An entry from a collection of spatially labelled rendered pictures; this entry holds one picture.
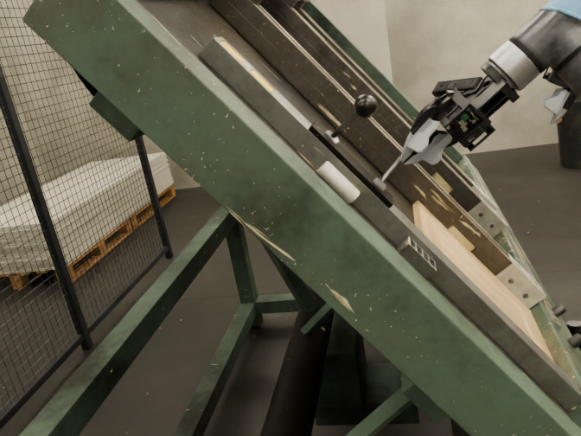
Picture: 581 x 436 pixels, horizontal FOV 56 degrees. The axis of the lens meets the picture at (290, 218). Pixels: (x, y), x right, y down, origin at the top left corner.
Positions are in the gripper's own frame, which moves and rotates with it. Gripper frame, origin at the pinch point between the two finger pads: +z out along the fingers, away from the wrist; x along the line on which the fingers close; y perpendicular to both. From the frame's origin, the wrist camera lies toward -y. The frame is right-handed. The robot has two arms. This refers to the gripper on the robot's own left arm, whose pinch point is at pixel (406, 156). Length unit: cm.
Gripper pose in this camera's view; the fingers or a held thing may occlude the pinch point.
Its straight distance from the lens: 99.9
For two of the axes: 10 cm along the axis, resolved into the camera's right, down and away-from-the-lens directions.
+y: 0.9, 5.5, -8.3
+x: 7.4, 5.2, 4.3
